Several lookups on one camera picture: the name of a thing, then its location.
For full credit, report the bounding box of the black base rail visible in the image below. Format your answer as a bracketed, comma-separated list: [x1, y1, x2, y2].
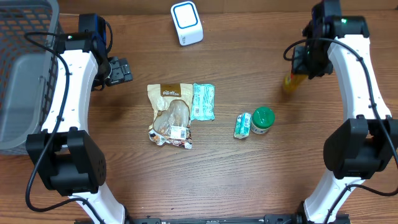
[74, 213, 352, 224]

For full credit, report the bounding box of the teal white tissue packet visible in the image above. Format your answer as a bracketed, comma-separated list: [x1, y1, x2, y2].
[234, 113, 251, 139]

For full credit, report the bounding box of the green lid white jar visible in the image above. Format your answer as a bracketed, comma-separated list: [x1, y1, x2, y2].
[251, 107, 275, 134]

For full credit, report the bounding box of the grey plastic mesh basket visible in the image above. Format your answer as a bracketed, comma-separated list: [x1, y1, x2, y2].
[1, 0, 62, 155]

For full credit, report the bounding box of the white barcode scanner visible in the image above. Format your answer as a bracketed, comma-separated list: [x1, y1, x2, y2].
[170, 1, 203, 46]

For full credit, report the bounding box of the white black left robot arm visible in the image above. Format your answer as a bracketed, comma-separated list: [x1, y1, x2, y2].
[25, 14, 133, 223]

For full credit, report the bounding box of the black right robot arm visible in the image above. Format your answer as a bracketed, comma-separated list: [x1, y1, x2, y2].
[289, 1, 397, 223]

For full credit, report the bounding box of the yellow liquid bottle silver cap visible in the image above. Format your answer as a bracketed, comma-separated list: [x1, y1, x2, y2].
[282, 72, 308, 93]

